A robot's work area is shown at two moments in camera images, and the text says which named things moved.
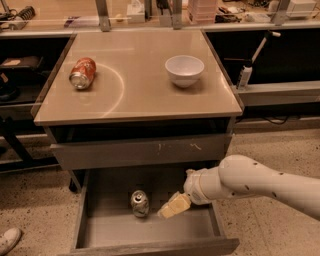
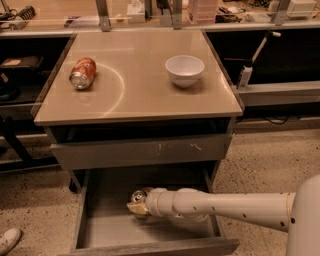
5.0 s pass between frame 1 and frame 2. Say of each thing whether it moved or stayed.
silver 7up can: stayed
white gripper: moved
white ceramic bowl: stayed
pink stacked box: stayed
